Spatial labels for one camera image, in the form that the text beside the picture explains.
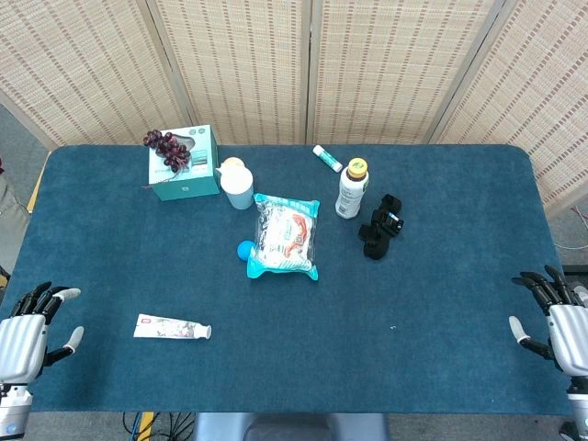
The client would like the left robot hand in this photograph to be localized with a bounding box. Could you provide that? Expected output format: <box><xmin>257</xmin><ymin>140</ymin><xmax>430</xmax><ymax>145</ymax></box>
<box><xmin>0</xmin><ymin>281</ymin><xmax>85</xmax><ymax>385</ymax></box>

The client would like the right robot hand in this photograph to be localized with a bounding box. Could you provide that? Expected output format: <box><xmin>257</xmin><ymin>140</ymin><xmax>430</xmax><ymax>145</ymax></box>
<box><xmin>508</xmin><ymin>265</ymin><xmax>588</xmax><ymax>381</ymax></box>

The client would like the floral print toothpaste tube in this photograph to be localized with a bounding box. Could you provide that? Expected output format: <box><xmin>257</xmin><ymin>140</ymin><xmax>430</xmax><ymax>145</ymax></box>
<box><xmin>132</xmin><ymin>313</ymin><xmax>213</xmax><ymax>341</ymax></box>

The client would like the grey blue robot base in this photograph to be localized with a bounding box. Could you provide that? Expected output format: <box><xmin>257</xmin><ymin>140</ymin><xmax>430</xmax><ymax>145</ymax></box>
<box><xmin>192</xmin><ymin>412</ymin><xmax>390</xmax><ymax>441</ymax></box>

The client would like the white bottle yellow cap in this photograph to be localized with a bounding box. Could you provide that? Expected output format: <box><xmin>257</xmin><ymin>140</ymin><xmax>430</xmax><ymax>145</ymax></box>
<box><xmin>334</xmin><ymin>157</ymin><xmax>370</xmax><ymax>221</ymax></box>

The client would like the teal cardboard box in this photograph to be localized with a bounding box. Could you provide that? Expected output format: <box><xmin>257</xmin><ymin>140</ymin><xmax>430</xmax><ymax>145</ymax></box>
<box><xmin>147</xmin><ymin>124</ymin><xmax>221</xmax><ymax>202</ymax></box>

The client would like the dark red grape bunch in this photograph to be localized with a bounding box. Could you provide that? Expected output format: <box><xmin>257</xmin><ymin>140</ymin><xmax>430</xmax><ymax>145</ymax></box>
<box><xmin>142</xmin><ymin>129</ymin><xmax>192</xmax><ymax>174</ymax></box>

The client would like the pale blue plastic cup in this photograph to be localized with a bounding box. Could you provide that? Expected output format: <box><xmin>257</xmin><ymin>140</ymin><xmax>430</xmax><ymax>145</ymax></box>
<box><xmin>215</xmin><ymin>156</ymin><xmax>255</xmax><ymax>211</ymax></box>

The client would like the blue felt table mat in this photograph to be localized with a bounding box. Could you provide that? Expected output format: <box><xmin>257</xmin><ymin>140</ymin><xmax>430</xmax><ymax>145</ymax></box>
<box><xmin>0</xmin><ymin>143</ymin><xmax>575</xmax><ymax>414</ymax></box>

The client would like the teal clear snack bag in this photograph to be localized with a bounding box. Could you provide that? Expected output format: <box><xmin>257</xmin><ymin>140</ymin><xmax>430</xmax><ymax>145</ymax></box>
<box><xmin>246</xmin><ymin>192</ymin><xmax>322</xmax><ymax>282</ymax></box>

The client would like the white teal glue stick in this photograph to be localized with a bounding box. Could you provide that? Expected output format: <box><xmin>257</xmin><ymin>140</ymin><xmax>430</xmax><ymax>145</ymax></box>
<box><xmin>312</xmin><ymin>144</ymin><xmax>344</xmax><ymax>174</ymax></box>

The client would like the woven folding screen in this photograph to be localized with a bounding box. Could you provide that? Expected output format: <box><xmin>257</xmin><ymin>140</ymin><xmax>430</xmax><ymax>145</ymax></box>
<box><xmin>0</xmin><ymin>0</ymin><xmax>588</xmax><ymax>218</ymax></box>

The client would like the white cable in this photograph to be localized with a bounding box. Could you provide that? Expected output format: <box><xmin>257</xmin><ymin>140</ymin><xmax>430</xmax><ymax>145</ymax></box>
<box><xmin>554</xmin><ymin>206</ymin><xmax>588</xmax><ymax>252</ymax></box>

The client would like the black cable bundle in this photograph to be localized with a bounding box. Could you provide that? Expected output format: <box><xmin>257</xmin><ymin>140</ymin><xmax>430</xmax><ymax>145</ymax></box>
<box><xmin>121</xmin><ymin>412</ymin><xmax>197</xmax><ymax>441</ymax></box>

